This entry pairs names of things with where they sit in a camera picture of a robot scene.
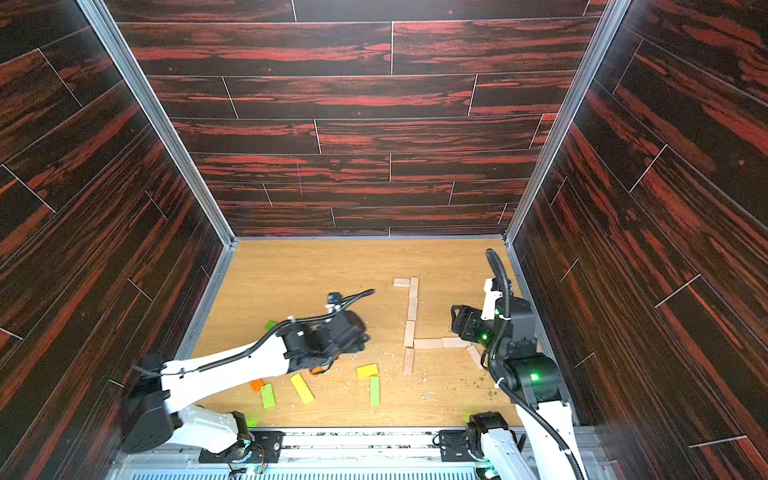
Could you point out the aluminium front rail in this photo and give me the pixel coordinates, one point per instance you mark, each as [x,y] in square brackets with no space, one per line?
[315,453]

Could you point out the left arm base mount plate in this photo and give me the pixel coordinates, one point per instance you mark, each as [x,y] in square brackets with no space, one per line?
[265,447]

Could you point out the light green block centre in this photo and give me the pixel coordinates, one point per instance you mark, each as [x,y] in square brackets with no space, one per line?
[375,390]

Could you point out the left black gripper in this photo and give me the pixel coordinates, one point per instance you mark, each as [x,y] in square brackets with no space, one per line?
[358,343]

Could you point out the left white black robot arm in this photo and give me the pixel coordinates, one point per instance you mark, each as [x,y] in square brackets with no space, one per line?
[162,407]

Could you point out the light green block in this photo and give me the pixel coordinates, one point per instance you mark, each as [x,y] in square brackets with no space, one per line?
[375,390]
[268,396]

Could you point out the natural wood block printed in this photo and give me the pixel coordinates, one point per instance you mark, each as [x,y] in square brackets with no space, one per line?
[409,356]

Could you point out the natural wood block body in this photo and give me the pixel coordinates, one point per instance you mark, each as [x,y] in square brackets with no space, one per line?
[409,334]

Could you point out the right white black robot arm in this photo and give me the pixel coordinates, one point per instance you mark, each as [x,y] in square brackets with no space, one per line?
[535,386]

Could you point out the orange block lower left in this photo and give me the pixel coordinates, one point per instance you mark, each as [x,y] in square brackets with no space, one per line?
[257,385]

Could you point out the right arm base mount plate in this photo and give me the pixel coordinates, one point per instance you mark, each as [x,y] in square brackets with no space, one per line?
[454,446]

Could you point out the short yellow block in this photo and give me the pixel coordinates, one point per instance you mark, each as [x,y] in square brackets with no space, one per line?
[367,371]

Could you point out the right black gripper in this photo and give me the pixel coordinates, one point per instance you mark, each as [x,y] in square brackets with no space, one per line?
[459,320]

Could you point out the natural wood block neck top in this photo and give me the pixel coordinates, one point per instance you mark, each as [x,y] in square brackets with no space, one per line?
[413,287]

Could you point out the yellow block lower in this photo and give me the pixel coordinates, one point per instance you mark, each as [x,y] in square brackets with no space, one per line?
[302,389]

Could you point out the light green block left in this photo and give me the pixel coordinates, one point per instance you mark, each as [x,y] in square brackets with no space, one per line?
[268,396]

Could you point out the natural wood block diagonal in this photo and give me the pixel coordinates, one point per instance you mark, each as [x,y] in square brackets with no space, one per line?
[426,344]

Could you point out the natural wood block neck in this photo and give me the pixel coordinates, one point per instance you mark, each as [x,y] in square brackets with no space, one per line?
[413,287]
[412,309]

